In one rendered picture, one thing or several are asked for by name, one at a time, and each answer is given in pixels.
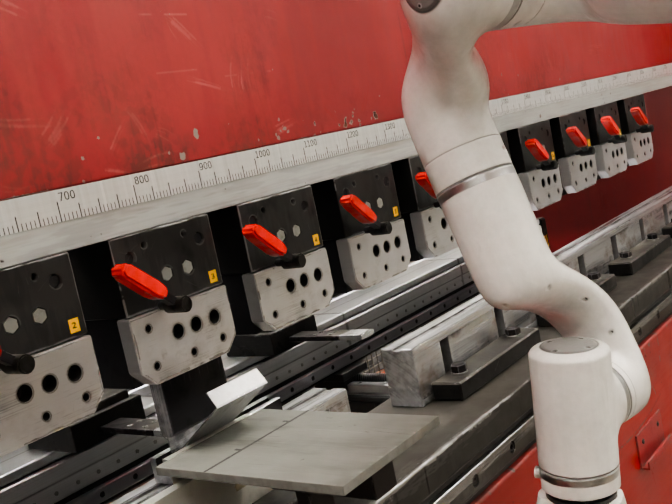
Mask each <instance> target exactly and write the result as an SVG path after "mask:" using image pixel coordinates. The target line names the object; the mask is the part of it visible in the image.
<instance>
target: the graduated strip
mask: <svg viewBox="0 0 672 504"><path fill-rule="evenodd" d="M668 75H672V63H668V64H663V65H659V66H654V67H649V68H644V69H639V70H634V71H630V72H625V73H620V74H615V75H610V76H605V77H600V78H596V79H591V80H586V81H581V82H576V83H571V84H567V85H562V86H557V87H552V88H547V89H542V90H538V91H533V92H528V93H523V94H518V95H513V96H508V97H504V98H499V99H494V100H489V107H490V112H491V115H492V118H494V117H498V116H502V115H506V114H511V113H515V112H519V111H523V110H527V109H531V108H535V107H540V106H544V105H548V104H552V103H556V102H560V101H564V100H569V99H573V98H577V97H581V96H585V95H589V94H594V93H598V92H602V91H606V90H610V89H614V88H618V87H623V86H627V85H631V84H635V83H639V82H643V81H647V80H652V79H656V78H660V77H664V76H668ZM407 138H411V136H410V134H409V131H408V129H407V126H406V123H405V120H404V118H402V119H397V120H392V121H387V122H383V123H378V124H373V125H368V126H363V127H358V128H353V129H349V130H344V131H339V132H334V133H329V134H324V135H320V136H315V137H310V138H305V139H300V140H295V141H290V142H286V143H281V144H276V145H271V146H266V147H261V148H257V149H252V150H247V151H242V152H237V153H232V154H227V155H223V156H218V157H213V158H208V159H203V160H198V161H194V162H189V163H184V164H179V165H174V166H169V167H165V168H160V169H155V170H150V171H145V172H140V173H135V174H131V175H126V176H121V177H116V178H111V179H106V180H102V181H97V182H92V183H87V184H82V185H77V186H72V187H68V188H63V189H58V190H53V191H48V192H43V193H39V194H34V195H29V196H24V197H19V198H14V199H10V200H5V201H0V237H1V236H5V235H9V234H13V233H17V232H21V231H25V230H30V229H34V228H38V227H42V226H46V225H50V224H54V223H59V222H63V221H67V220H71V219H75V218H79V217H83V216H88V215H92V214H96V213H100V212H104V211H108V210H113V209H117V208H121V207H125V206H129V205H133V204H137V203H142V202H146V201H150V200H154V199H158V198H162V197H166V196H171V195H175V194H179V193H183V192H187V191H191V190H195V189H200V188H204V187H208V186H212V185H216V184H220V183H224V182H229V181H233V180H237V179H241V178H245V177H249V176H253V175H258V174H262V173H266V172H270V171H274V170H278V169H283V168H287V167H291V166H295V165H299V164H303V163H307V162H312V161H316V160H320V159H324V158H328V157H332V156H336V155H341V154H345V153H349V152H353V151H357V150H361V149H365V148H370V147H374V146H378V145H382V144H386V143H390V142H394V141H399V140H403V139H407Z"/></svg>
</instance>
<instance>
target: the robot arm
mask: <svg viewBox="0 0 672 504"><path fill-rule="evenodd" d="M399 1H400V4H401V7H402V10H403V13H404V16H405V18H406V20H407V23H408V25H409V28H410V30H411V33H412V51H411V56H410V60H409V63H408V67H407V70H406V73H405V77H404V81H403V86H402V96H401V103H402V111H403V116H404V120H405V123H406V126H407V129H408V131H409V134H410V136H411V139H412V141H413V143H414V146H415V148H416V151H417V153H418V155H419V158H420V160H421V162H422V164H423V167H424V169H425V171H426V174H427V176H428V178H429V181H430V183H431V185H432V188H433V190H434V193H435V195H436V197H437V199H438V202H439V204H440V206H441V209H442V211H443V213H444V215H445V218H446V220H447V222H448V224H449V227H450V229H451V231H452V233H453V236H454V238H455V240H456V242H457V245H458V247H459V249H460V251H461V254H462V256H463V258H464V261H465V263H466V265H467V267H468V270H469V272H470V274H471V277H472V279H473V281H474V283H475V285H476V287H477V289H478V291H479V292H480V294H481V296H482V297H483V298H484V300H485V301H486V302H487V303H488V304H489V305H491V306H493V307H495V308H498V309H502V310H524V311H529V312H532V313H535V314H537V315H539V316H541V317H542V318H544V319H545V320H547V321H548V322H549V323H550V324H551V325H552V326H553V327H554V328H555V329H556V330H557V331H558V332H559V333H560V334H561V336H562V337H560V338H554V339H549V340H545V341H542V342H540V343H538V344H536V345H534V346H533V347H532V348H531V349H530V350H529V352H528V359H529V369H530V380H531V390H532V400H533V411H534V421H535V432H536V442H537V452H538V463H539V466H535V468H534V477H535V478H540V481H541V487H542V489H540V490H539V492H538V497H537V504H627V503H626V499H625V496H624V494H623V491H622V490H621V489H619V488H620V486H621V477H620V464H619V450H618V433H619V429H620V427H621V425H622V423H624V422H626V421H627V420H629V419H630V418H632V417H633V416H635V415H636V414H638V413H639V412H640V411H641V410H642V409H643V408H644V407H645V406H646V405H647V403H648V401H649V399H650V395H651V381H650V376H649V373H648V369H647V366H646V364H645V361H644V359H643V356H642V354H641V351H640V349H639V347H638V345H637V343H636V340H635V338H634V336H633V334H632V332H631V330H630V328H629V326H628V324H627V322H626V320H625V318H624V316H623V315H622V313H621V311H620V310H619V308H618V307H617V305H616V304H615V303H614V301H613V300H612V299H611V298H610V297H609V295H608V294H607V293H606V292H605V291H604V290H603V289H602V288H600V287H599V286H598V285H597V284H596V283H594V282H593V281H591V280H590V279H589V278H587V277H585V276H584V275H582V274H581V273H579V272H577V271H575V270H573V269H572V268H570V267H568V266H566V265H564V264H563V263H561V262H560V261H559V260H558V259H557V258H556V257H555V256H554V255H553V254H552V252H551V251H550V249H549V247H548V245H547V242H546V240H545V238H544V236H543V233H542V231H541V229H540V226H539V224H538V222H537V219H536V217H535V215H534V212H533V210H532V208H531V205H530V203H529V200H528V198H527V196H526V193H525V191H524V189H523V186H522V184H521V182H520V179H519V177H518V175H517V173H516V170H515V168H514V166H513V163H512V161H511V159H510V157H509V154H508V152H507V150H506V148H505V145H504V143H503V141H502V139H501V136H500V134H499V131H498V129H497V127H496V125H495V122H494V120H493V118H492V115H491V112H490V107H489V93H490V86H489V78H488V73H487V70H486V67H485V64H484V62H483V60H482V58H481V56H480V54H479V53H478V51H477V49H476V48H475V47H474V45H475V43H476V41H477V40H478V38H479V37H480V36H481V35H483V34H484V33H486V32H489V31H495V30H502V29H509V28H516V27H524V26H531V25H540V24H550V23H563V22H601V23H609V24H624V25H638V24H666V23H672V0H399Z"/></svg>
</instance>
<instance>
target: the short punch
mask: <svg viewBox="0 0 672 504"><path fill-rule="evenodd" d="M225 383H227V380H226V375H225V371H224V366H223V362H222V358H221V356H220V357H218V358H215V359H213V360H211V361H209V362H207V363H205V364H202V365H200V366H198V367H196V368H194V369H191V370H189V371H187V372H185V373H183V374H181V375H178V376H176V377H174V378H172V379H170V380H168V381H165V382H163V383H161V384H159V385H150V389H151V394H152V398H153V402H154V406H155V410H156V415H157V419H158V423H159V427H160V431H161V435H162V436H163V437H167V439H168V444H169V448H170V452H171V454H172V453H174V452H176V451H177V450H179V449H181V448H182V447H183V446H184V444H185V443H186V442H187V441H188V440H189V439H190V438H191V436H192V435H193V434H194V433H195V432H196V431H197V430H198V428H199V427H200V426H201V425H202V424H203V423H204V422H205V420H206V419H207V418H208V417H209V416H210V415H211V414H212V412H213V411H214V410H215V409H216V407H215V405H214V404H213V403H212V401H211V400H210V399H209V397H208V396H207V395H206V393H207V392H209V391H211V390H213V389H215V388H217V387H219V386H221V385H223V384H225Z"/></svg>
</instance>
